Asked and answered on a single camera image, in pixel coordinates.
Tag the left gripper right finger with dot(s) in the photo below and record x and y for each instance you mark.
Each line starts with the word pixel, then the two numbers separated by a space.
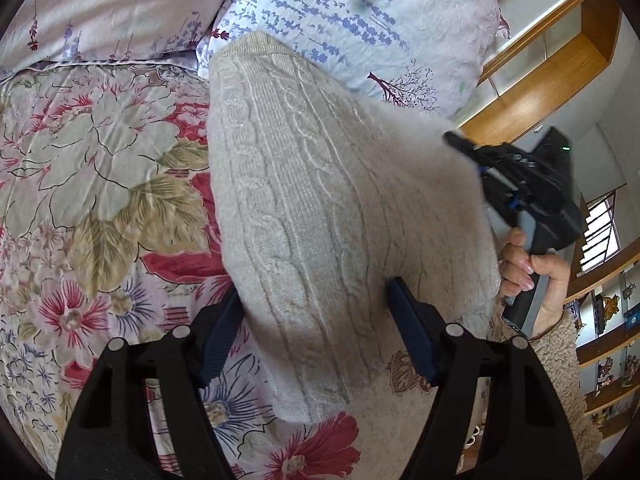
pixel 495 413

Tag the beige cable-knit sweater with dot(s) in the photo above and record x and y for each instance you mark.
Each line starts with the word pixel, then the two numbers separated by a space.
pixel 322 197

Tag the beige fuzzy sleeve forearm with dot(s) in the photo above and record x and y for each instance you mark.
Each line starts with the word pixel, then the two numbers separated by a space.
pixel 556 350

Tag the wooden headboard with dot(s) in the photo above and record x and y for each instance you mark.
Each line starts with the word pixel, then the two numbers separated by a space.
pixel 555 48

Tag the lavender print pillow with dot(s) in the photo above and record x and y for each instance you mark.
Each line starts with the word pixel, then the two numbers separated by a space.
pixel 426 54

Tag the floral bedspread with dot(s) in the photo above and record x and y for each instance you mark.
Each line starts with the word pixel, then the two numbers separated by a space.
pixel 108 229

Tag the pink floral pillow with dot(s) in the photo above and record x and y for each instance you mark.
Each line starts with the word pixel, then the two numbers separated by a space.
pixel 78 31

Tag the wooden wall shelf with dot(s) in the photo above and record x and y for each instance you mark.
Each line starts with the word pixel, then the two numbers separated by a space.
pixel 604 302

